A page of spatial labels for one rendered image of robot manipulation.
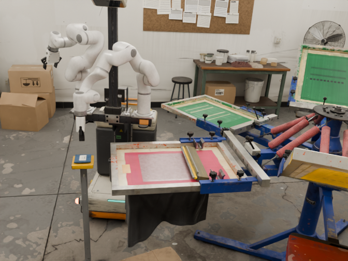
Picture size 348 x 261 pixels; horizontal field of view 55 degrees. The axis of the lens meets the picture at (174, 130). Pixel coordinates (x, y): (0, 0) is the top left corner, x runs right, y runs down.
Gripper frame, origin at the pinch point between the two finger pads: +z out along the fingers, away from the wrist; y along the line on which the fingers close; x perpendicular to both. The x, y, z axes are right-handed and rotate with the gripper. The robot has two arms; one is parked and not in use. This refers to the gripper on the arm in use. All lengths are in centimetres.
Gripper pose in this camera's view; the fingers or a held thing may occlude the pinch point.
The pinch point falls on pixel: (82, 137)
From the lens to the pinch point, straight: 213.7
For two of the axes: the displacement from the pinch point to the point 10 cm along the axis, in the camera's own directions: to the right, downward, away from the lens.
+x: 9.8, -0.2, 1.9
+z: -0.6, 9.2, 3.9
